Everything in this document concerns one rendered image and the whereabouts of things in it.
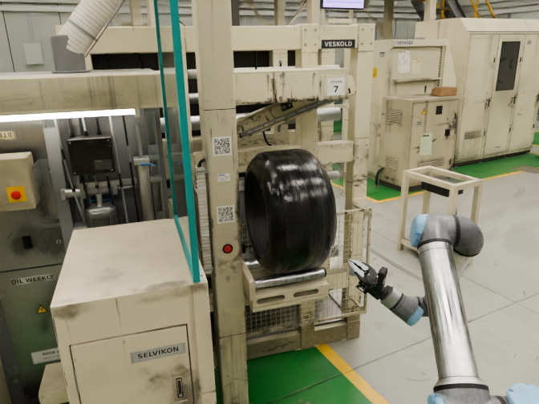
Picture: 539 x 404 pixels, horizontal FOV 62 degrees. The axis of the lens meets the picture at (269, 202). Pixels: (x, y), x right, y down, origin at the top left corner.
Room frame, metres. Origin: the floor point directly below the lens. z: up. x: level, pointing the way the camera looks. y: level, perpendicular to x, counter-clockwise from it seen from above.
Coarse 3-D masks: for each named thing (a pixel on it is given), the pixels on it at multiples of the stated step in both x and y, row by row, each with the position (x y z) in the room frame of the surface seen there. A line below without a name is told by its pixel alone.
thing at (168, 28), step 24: (168, 0) 1.16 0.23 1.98; (168, 24) 1.21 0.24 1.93; (168, 48) 1.27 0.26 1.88; (168, 72) 1.33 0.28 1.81; (168, 96) 1.41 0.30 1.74; (168, 120) 1.50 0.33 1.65; (168, 144) 1.60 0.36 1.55; (192, 192) 1.08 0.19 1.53; (192, 216) 1.08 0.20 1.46; (192, 240) 1.08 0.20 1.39; (192, 264) 1.08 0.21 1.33
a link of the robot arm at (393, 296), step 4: (392, 288) 1.66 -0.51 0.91; (392, 292) 1.64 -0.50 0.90; (396, 292) 1.64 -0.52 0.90; (400, 292) 1.66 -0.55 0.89; (388, 296) 1.63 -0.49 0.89; (392, 296) 1.63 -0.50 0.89; (396, 296) 1.63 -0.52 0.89; (400, 296) 1.63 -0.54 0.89; (380, 300) 1.67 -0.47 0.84; (384, 300) 1.63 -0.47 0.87; (388, 300) 1.62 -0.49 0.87; (392, 300) 1.62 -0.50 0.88; (396, 300) 1.62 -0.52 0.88; (384, 304) 1.63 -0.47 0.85; (388, 304) 1.62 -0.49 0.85; (392, 304) 1.62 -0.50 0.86; (388, 308) 1.63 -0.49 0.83
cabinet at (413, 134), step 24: (408, 96) 6.24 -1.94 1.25; (432, 96) 6.17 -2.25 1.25; (456, 96) 6.15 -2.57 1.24; (384, 120) 6.20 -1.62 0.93; (408, 120) 5.79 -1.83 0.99; (432, 120) 5.96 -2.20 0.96; (456, 120) 6.18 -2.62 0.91; (384, 144) 6.17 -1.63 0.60; (408, 144) 5.79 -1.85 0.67; (432, 144) 5.98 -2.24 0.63; (408, 168) 5.79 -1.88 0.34
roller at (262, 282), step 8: (296, 272) 1.80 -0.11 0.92; (304, 272) 1.80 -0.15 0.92; (312, 272) 1.80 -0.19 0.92; (320, 272) 1.81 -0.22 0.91; (256, 280) 1.73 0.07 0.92; (264, 280) 1.74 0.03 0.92; (272, 280) 1.74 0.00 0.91; (280, 280) 1.75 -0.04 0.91; (288, 280) 1.76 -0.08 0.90; (296, 280) 1.77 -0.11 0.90; (304, 280) 1.78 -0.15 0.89; (256, 288) 1.72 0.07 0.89
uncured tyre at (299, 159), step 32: (256, 160) 1.90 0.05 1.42; (288, 160) 1.83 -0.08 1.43; (256, 192) 2.16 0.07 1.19; (288, 192) 1.69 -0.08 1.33; (320, 192) 1.72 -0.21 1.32; (256, 224) 2.11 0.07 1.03; (288, 224) 1.64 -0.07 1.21; (320, 224) 1.68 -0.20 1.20; (256, 256) 1.90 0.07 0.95; (288, 256) 1.65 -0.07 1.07; (320, 256) 1.71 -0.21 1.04
